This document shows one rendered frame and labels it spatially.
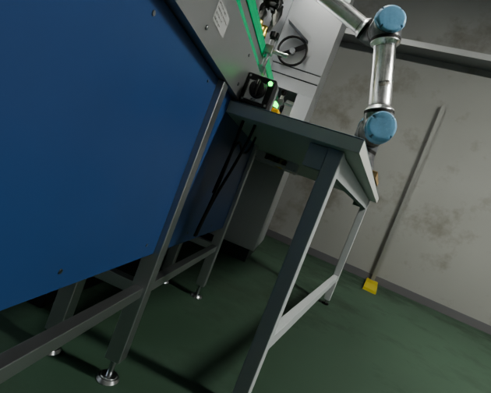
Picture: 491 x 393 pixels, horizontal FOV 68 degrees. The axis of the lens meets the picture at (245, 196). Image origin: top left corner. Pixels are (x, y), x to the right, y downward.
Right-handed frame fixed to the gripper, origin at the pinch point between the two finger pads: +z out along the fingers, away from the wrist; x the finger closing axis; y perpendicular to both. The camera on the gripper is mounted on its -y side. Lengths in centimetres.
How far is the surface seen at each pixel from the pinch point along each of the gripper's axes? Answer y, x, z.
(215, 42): 88, 15, 40
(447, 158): -253, 167, -32
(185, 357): 47, 26, 118
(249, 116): 60, 20, 46
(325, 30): -101, 14, -52
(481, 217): -241, 215, 15
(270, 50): 44, 16, 23
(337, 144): 65, 43, 46
